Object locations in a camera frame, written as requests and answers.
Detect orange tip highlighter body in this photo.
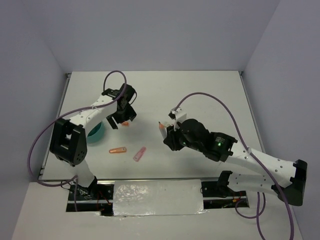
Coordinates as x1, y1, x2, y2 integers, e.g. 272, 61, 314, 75
158, 121, 167, 139

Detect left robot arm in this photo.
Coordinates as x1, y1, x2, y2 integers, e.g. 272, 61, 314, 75
49, 84, 137, 200

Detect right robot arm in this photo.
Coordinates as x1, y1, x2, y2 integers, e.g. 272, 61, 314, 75
163, 118, 308, 207

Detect teal round organizer container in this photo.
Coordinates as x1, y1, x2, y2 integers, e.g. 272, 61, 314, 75
86, 121, 105, 144

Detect pink correction tape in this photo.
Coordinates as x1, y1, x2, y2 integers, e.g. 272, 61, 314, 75
133, 146, 147, 162

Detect silver foil sheet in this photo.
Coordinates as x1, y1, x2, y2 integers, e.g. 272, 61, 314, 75
112, 179, 206, 217

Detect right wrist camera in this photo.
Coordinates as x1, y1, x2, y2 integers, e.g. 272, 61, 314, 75
168, 107, 187, 131

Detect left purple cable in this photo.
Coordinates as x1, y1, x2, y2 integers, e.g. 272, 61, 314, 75
26, 70, 128, 213

